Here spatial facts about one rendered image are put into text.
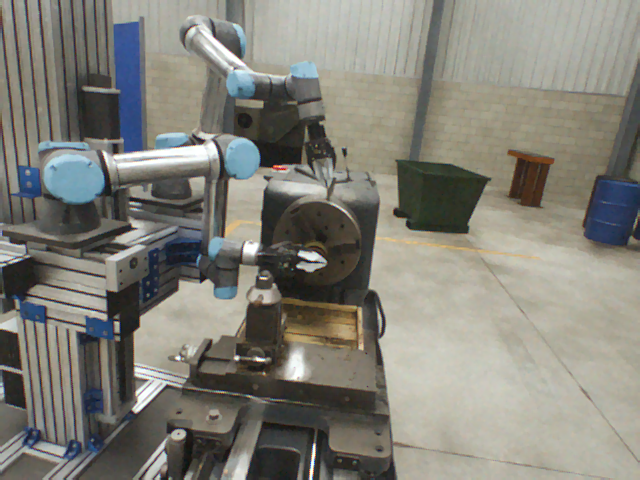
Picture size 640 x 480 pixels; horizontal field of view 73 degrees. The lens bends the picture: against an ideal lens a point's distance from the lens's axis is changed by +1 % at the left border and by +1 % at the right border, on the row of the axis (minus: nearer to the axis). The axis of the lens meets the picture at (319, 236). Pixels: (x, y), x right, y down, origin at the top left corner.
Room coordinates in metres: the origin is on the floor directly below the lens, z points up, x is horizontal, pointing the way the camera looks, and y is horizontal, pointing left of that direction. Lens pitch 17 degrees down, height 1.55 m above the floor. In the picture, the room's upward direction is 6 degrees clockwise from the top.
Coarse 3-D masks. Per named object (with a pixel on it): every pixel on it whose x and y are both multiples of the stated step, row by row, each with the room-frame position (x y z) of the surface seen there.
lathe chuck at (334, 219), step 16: (288, 208) 1.49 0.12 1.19; (304, 208) 1.44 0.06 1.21; (320, 208) 1.43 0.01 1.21; (336, 208) 1.43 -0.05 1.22; (288, 224) 1.44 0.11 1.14; (320, 224) 1.43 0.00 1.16; (336, 224) 1.43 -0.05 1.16; (352, 224) 1.43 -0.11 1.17; (272, 240) 1.44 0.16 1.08; (288, 240) 1.44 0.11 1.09; (336, 256) 1.43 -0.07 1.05; (352, 256) 1.43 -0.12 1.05; (320, 272) 1.43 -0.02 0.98; (336, 272) 1.43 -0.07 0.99
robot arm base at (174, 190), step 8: (152, 184) 1.59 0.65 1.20; (160, 184) 1.55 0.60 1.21; (168, 184) 1.55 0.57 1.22; (176, 184) 1.57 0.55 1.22; (184, 184) 1.59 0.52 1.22; (152, 192) 1.56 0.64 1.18; (160, 192) 1.54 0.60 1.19; (168, 192) 1.54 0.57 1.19; (176, 192) 1.57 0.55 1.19; (184, 192) 1.58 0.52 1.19
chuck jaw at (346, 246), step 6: (330, 240) 1.42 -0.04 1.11; (336, 240) 1.42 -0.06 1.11; (342, 240) 1.42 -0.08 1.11; (348, 240) 1.42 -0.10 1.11; (354, 240) 1.42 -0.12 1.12; (330, 246) 1.36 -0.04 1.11; (336, 246) 1.37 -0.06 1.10; (342, 246) 1.38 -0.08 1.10; (348, 246) 1.39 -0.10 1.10; (354, 246) 1.39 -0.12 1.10; (330, 252) 1.35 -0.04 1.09; (336, 252) 1.37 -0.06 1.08; (342, 252) 1.38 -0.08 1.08; (348, 252) 1.39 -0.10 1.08; (354, 252) 1.39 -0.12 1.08
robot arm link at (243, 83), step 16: (192, 16) 1.53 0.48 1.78; (192, 32) 1.45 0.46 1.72; (208, 32) 1.49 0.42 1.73; (192, 48) 1.45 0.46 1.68; (208, 48) 1.39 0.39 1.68; (224, 48) 1.39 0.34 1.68; (208, 64) 1.38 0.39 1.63; (224, 64) 1.32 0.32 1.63; (240, 64) 1.31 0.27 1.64; (224, 80) 1.33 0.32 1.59; (240, 80) 1.23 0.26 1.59; (256, 80) 1.26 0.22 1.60; (240, 96) 1.24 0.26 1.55; (256, 96) 1.27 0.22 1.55
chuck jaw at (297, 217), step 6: (294, 210) 1.44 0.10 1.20; (300, 210) 1.43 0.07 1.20; (294, 216) 1.40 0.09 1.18; (300, 216) 1.40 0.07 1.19; (294, 222) 1.40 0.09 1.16; (300, 222) 1.40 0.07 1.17; (306, 222) 1.41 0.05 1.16; (300, 228) 1.38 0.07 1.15; (306, 228) 1.38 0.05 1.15; (312, 228) 1.44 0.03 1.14; (300, 234) 1.38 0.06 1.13; (306, 234) 1.37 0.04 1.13; (312, 234) 1.39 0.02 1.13; (306, 240) 1.35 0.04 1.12
